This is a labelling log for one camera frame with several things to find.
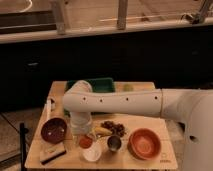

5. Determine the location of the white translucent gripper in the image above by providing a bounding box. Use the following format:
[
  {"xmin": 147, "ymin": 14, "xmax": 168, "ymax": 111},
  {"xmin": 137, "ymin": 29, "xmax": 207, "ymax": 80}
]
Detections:
[{"xmin": 76, "ymin": 133, "xmax": 96, "ymax": 149}]

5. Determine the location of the red apple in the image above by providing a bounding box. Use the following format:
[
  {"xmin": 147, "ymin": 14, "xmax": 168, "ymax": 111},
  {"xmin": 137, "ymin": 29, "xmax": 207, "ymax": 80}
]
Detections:
[{"xmin": 79, "ymin": 136, "xmax": 93, "ymax": 149}]

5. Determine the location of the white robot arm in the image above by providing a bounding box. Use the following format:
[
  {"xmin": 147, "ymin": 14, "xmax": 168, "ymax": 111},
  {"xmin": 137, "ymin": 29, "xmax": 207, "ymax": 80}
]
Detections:
[{"xmin": 62, "ymin": 80, "xmax": 213, "ymax": 171}]

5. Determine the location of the white paper cup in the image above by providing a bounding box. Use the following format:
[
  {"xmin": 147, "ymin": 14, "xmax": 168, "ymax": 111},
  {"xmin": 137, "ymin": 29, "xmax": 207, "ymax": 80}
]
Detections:
[{"xmin": 82, "ymin": 143, "xmax": 102, "ymax": 162}]

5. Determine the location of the small metal cup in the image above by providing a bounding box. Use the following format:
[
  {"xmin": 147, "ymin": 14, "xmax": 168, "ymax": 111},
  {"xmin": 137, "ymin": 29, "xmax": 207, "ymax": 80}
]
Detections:
[{"xmin": 107, "ymin": 135, "xmax": 122, "ymax": 152}]

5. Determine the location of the yellow banana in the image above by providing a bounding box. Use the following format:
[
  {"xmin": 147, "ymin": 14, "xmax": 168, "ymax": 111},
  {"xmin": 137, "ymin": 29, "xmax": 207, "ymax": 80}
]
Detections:
[{"xmin": 94, "ymin": 127, "xmax": 112, "ymax": 136}]

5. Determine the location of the dark red bowl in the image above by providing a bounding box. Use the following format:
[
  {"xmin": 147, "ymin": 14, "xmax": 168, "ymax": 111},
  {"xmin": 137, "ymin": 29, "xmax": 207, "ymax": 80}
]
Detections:
[{"xmin": 41, "ymin": 118, "xmax": 67, "ymax": 144}]

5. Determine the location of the wooden block brush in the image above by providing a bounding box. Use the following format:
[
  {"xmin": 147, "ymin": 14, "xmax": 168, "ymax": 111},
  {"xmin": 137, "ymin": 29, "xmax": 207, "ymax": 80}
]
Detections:
[{"xmin": 39, "ymin": 143, "xmax": 66, "ymax": 164}]

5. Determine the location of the bunch of red grapes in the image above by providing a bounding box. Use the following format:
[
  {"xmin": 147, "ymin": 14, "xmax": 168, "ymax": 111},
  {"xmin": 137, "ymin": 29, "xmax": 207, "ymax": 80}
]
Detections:
[{"xmin": 101, "ymin": 121, "xmax": 125, "ymax": 137}]

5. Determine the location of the green plastic tray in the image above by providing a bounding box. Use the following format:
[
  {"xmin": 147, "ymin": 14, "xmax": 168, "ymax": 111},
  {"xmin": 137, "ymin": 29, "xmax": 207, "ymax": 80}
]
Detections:
[{"xmin": 64, "ymin": 77, "xmax": 115, "ymax": 117}]

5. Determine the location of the orange bowl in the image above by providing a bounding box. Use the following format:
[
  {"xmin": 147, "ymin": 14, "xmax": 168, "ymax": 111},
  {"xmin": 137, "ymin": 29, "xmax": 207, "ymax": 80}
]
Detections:
[{"xmin": 128, "ymin": 128, "xmax": 161, "ymax": 160}]

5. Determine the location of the black chair frame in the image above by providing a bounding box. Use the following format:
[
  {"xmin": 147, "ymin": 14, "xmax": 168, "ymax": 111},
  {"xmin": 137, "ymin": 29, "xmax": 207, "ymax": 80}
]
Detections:
[{"xmin": 19, "ymin": 123, "xmax": 27, "ymax": 171}]

